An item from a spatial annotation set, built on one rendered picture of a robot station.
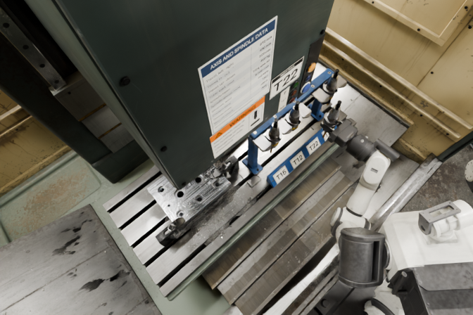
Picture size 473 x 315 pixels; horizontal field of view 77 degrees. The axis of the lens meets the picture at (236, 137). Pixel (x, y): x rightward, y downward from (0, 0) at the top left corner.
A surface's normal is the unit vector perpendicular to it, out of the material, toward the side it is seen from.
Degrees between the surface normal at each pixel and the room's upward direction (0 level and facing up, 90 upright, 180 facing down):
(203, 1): 90
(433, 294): 18
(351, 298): 0
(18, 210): 0
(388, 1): 90
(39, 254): 24
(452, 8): 90
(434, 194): 0
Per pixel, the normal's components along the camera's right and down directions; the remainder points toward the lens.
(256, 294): -0.14, -0.37
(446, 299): -0.23, -0.64
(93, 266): 0.27, -0.67
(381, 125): -0.33, -0.18
